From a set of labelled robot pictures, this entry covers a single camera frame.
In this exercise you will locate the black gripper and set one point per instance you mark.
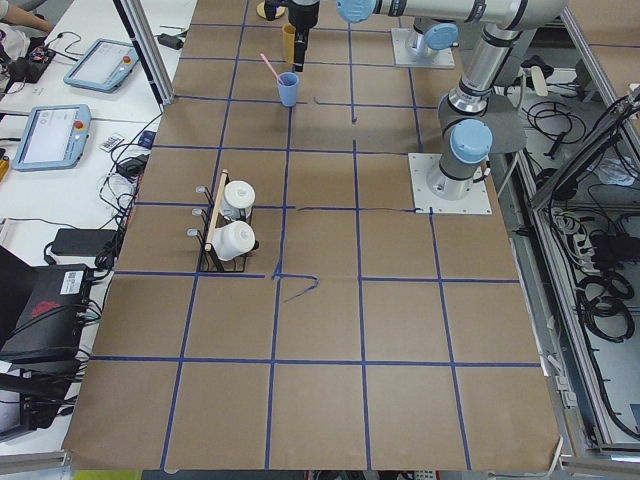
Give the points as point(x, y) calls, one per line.
point(302, 15)

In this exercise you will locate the light blue plastic cup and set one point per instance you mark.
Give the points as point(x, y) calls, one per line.
point(288, 84)

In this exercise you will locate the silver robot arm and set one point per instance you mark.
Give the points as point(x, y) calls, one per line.
point(467, 140)
point(431, 35)

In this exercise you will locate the bamboo chopstick holder cup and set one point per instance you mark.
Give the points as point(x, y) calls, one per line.
point(288, 41)

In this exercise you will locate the wooden cup tree stand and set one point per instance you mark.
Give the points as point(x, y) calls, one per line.
point(260, 10)

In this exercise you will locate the white mug far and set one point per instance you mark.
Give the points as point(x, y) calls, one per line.
point(238, 200)

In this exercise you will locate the white mug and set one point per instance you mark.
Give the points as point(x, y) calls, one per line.
point(233, 240)
point(238, 200)

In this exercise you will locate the blue teach pendant far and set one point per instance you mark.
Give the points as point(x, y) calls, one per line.
point(103, 67)

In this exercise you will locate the blue teach pendant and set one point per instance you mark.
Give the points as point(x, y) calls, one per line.
point(54, 138)
point(103, 67)

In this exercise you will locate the white mug near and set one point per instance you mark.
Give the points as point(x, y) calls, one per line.
point(233, 240)

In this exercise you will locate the white remote control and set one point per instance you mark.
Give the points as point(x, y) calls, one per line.
point(113, 141)

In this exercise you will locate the grey office chair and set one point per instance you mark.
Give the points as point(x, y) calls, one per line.
point(502, 117)

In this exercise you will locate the blue teach pendant near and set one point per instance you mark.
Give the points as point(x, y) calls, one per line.
point(54, 138)

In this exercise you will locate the black power adapter brick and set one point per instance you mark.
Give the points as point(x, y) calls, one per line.
point(80, 243)

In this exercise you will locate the black computer box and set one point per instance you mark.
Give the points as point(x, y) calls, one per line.
point(43, 312)

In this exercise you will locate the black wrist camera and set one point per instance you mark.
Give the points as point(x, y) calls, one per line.
point(271, 9)

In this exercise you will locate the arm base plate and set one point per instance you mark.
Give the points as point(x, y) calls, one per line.
point(433, 192)
point(404, 42)

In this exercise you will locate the aluminium frame post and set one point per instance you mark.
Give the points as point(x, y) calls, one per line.
point(134, 20)

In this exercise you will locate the black wire mug rack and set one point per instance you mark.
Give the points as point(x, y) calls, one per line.
point(213, 219)

